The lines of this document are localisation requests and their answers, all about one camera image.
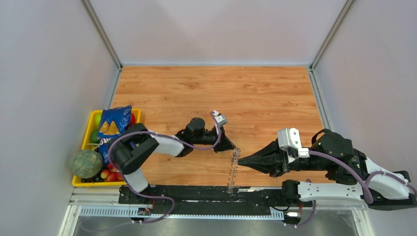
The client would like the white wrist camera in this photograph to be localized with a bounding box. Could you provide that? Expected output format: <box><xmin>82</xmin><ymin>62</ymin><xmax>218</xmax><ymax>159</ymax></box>
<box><xmin>277</xmin><ymin>128</ymin><xmax>310</xmax><ymax>162</ymax></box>
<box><xmin>211</xmin><ymin>110</ymin><xmax>228</xmax><ymax>127</ymax></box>

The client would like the blue chips bag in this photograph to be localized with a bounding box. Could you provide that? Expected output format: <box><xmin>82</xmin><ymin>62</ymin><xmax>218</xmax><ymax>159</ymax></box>
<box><xmin>97</xmin><ymin>105</ymin><xmax>132</xmax><ymax>166</ymax></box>

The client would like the yellow plastic tray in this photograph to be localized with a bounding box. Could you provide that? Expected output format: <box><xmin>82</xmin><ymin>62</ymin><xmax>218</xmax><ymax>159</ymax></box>
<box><xmin>72</xmin><ymin>108</ymin><xmax>142</xmax><ymax>188</ymax></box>

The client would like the aluminium frame rail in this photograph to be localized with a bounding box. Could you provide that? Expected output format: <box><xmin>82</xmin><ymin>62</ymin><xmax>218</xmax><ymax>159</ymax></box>
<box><xmin>70</xmin><ymin>188</ymin><xmax>366</xmax><ymax>220</ymax></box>

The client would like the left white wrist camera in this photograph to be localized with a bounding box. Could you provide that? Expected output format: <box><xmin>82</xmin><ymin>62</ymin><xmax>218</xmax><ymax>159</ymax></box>
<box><xmin>211</xmin><ymin>110</ymin><xmax>228</xmax><ymax>127</ymax></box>

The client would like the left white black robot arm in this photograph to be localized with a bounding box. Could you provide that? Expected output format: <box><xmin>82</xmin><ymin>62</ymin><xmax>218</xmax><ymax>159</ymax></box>
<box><xmin>108</xmin><ymin>113</ymin><xmax>236</xmax><ymax>204</ymax></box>

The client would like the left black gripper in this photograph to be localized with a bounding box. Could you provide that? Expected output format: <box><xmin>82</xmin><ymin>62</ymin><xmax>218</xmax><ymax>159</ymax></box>
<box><xmin>192</xmin><ymin>124</ymin><xmax>236</xmax><ymax>153</ymax></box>

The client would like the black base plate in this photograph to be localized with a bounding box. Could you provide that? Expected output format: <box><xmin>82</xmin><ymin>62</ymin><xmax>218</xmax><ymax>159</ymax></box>
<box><xmin>118</xmin><ymin>185</ymin><xmax>313</xmax><ymax>216</ymax></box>

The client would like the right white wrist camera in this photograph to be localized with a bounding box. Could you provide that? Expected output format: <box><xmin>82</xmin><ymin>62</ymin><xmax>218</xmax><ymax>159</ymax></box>
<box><xmin>277</xmin><ymin>128</ymin><xmax>310</xmax><ymax>162</ymax></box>

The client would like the green netted melon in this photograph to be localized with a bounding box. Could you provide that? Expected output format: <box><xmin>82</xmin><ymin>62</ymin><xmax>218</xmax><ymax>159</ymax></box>
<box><xmin>69</xmin><ymin>149</ymin><xmax>103</xmax><ymax>178</ymax></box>

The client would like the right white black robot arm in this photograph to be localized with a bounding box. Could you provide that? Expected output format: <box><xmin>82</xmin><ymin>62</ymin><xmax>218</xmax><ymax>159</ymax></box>
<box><xmin>238</xmin><ymin>128</ymin><xmax>417</xmax><ymax>211</ymax></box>

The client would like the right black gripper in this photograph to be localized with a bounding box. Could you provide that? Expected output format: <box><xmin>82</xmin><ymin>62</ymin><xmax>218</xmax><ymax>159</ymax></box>
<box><xmin>237</xmin><ymin>136</ymin><xmax>328</xmax><ymax>177</ymax></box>

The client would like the green apple lower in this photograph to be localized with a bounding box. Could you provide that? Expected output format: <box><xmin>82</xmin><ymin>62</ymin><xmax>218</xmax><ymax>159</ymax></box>
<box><xmin>89</xmin><ymin>129</ymin><xmax>100</xmax><ymax>144</ymax></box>

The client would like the large metal keyring with clips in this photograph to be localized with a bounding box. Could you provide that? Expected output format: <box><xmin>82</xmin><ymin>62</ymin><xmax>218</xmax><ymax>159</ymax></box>
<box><xmin>226</xmin><ymin>148</ymin><xmax>240</xmax><ymax>195</ymax></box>

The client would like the green apple upper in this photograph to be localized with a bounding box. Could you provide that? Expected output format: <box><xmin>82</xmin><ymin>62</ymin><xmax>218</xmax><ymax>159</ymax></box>
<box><xmin>94</xmin><ymin>113</ymin><xmax>102</xmax><ymax>128</ymax></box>

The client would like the green apple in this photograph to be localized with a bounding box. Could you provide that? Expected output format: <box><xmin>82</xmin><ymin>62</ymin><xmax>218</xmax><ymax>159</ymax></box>
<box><xmin>94</xmin><ymin>113</ymin><xmax>102</xmax><ymax>128</ymax></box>
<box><xmin>89</xmin><ymin>129</ymin><xmax>100</xmax><ymax>144</ymax></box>

